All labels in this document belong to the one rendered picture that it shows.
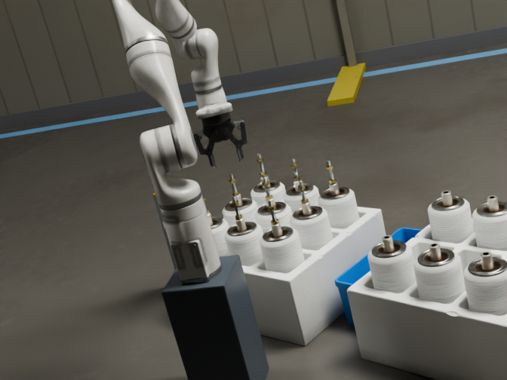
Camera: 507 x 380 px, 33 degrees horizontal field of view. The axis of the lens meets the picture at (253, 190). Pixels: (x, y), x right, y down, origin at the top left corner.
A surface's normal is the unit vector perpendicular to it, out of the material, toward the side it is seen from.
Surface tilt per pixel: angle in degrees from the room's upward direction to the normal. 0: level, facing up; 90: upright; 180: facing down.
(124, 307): 0
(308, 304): 90
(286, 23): 90
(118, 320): 0
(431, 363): 90
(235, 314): 90
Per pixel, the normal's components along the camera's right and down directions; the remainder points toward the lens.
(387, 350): -0.67, 0.41
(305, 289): 0.73, 0.07
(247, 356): 0.95, -0.13
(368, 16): -0.21, 0.40
